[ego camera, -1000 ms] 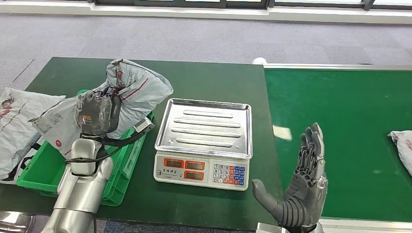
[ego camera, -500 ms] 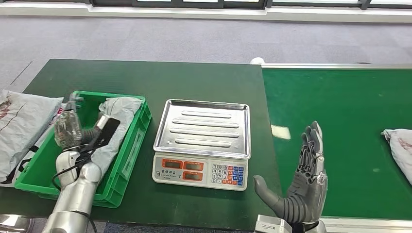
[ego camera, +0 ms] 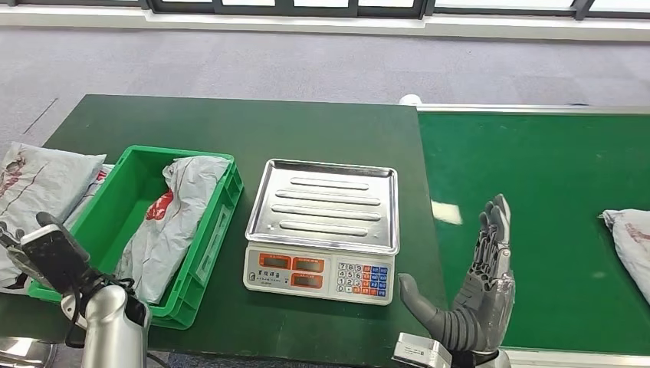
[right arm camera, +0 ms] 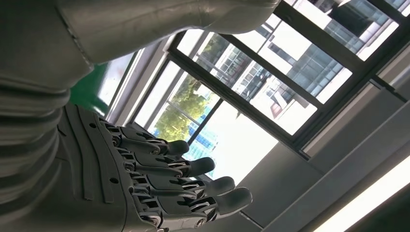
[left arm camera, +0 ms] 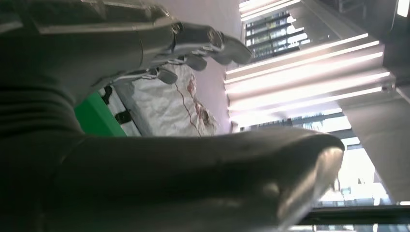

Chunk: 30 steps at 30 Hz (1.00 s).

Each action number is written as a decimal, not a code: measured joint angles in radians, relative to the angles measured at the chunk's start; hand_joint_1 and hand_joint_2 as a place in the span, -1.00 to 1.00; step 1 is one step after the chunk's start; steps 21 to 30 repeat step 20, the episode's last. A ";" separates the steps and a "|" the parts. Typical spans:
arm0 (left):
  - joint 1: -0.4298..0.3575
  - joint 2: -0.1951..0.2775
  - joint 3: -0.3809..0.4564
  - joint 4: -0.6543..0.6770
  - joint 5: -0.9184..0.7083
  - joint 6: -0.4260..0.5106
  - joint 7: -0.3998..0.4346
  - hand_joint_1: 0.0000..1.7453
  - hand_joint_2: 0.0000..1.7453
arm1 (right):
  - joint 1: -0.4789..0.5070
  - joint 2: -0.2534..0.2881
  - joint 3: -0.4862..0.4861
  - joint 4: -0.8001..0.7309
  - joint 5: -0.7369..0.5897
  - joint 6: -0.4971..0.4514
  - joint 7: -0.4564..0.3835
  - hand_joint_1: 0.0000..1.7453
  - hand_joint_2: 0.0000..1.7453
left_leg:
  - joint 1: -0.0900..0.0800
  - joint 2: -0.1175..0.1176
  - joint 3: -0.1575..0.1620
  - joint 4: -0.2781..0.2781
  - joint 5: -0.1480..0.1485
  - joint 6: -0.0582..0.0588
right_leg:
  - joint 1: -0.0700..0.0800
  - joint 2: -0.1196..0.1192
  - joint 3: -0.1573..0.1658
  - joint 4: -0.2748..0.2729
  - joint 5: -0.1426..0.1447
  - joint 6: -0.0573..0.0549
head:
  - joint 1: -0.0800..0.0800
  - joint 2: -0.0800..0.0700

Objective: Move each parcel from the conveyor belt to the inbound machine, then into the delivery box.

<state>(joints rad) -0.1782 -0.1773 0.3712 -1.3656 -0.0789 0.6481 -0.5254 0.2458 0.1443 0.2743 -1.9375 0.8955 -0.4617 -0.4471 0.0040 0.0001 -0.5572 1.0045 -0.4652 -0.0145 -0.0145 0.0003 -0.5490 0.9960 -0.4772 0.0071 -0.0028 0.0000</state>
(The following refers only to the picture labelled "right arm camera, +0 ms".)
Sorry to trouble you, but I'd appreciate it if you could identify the ceiling light strip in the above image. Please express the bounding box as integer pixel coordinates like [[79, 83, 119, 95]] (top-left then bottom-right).
[[312, 156, 410, 232]]

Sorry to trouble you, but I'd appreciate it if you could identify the building outside window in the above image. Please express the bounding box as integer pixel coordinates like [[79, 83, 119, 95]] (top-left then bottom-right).
[[192, 0, 399, 135]]

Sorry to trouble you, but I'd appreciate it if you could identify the green tree outside window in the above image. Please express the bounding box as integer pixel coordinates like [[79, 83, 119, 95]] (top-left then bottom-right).
[[153, 32, 221, 143]]

